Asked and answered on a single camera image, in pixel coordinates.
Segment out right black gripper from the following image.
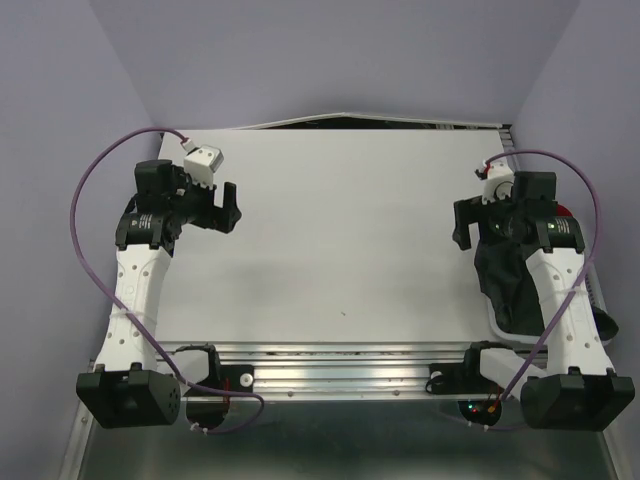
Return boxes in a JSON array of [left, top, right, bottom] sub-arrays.
[[451, 185, 524, 250]]

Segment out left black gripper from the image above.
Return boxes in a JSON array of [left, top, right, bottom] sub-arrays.
[[169, 166, 241, 234]]

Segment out dark grey dotted skirt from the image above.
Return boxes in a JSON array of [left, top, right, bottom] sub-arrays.
[[472, 239, 620, 346]]

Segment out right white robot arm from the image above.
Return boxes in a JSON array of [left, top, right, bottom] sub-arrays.
[[452, 165, 635, 431]]

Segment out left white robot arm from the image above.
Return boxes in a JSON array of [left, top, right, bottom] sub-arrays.
[[76, 149, 242, 429]]

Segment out red skirt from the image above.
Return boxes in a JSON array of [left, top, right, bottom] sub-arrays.
[[556, 204, 573, 217]]

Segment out white plastic basket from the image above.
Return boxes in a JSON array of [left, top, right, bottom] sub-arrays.
[[485, 249, 614, 351]]

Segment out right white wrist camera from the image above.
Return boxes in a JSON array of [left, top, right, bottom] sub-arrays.
[[475, 159, 514, 205]]

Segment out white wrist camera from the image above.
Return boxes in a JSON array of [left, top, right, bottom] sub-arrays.
[[475, 159, 514, 205], [183, 145, 224, 189]]

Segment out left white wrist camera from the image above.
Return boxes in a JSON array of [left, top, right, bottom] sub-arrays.
[[183, 145, 224, 189]]

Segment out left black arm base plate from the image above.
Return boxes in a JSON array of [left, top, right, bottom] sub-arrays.
[[171, 343, 255, 396]]

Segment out aluminium rail frame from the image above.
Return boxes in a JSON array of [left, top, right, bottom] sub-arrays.
[[59, 119, 631, 480]]

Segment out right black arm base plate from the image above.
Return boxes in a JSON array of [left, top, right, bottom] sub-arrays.
[[425, 341, 512, 395]]

